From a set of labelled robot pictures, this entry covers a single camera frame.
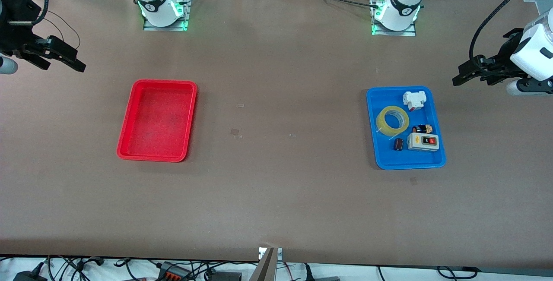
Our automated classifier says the black power adapter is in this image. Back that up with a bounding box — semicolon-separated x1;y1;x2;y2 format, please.
13;263;47;281

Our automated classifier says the black floor cable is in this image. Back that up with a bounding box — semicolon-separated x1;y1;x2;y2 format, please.
436;265;478;279

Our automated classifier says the metal camera mount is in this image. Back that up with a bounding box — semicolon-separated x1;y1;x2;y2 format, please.
249;247;283;281

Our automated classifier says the grey push-button switch box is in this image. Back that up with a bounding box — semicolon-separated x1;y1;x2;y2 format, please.
407;133;440;152

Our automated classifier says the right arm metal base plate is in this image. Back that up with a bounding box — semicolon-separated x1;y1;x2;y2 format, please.
143;0;191;31

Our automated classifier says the red plastic tray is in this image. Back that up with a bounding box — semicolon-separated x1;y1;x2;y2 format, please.
116;79;198;163

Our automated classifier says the yellow tape roll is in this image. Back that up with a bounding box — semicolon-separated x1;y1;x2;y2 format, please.
375;105;410;138

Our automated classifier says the thin black wire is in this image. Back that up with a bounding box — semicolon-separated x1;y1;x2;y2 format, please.
43;10;81;51

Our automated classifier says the blue plastic tray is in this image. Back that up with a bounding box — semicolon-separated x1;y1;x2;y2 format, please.
366;86;446;170

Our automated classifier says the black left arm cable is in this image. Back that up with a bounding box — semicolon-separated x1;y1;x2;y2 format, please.
470;0;547;61

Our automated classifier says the black orange power strip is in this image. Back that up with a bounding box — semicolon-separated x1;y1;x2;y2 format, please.
156;262;191;281

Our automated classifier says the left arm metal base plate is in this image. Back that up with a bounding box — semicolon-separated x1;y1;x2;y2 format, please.
372;0;416;36

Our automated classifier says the white circuit breaker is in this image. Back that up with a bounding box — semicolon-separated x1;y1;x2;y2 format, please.
402;91;427;112

